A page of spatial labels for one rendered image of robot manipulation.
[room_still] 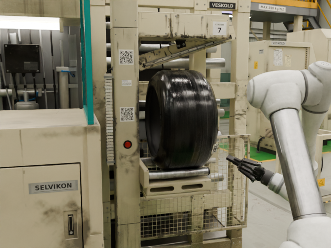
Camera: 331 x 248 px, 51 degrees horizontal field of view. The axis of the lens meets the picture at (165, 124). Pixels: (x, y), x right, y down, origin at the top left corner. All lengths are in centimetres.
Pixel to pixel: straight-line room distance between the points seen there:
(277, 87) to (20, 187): 92
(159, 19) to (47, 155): 121
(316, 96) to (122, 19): 98
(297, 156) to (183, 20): 121
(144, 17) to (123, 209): 108
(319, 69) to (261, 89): 22
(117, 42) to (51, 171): 85
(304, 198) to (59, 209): 77
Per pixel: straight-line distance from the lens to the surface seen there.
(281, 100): 127
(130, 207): 192
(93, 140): 113
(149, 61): 220
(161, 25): 210
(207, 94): 174
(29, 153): 115
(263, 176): 172
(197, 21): 217
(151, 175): 180
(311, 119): 145
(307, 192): 117
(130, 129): 180
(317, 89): 136
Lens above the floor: 144
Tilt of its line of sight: 9 degrees down
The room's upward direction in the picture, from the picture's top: straight up
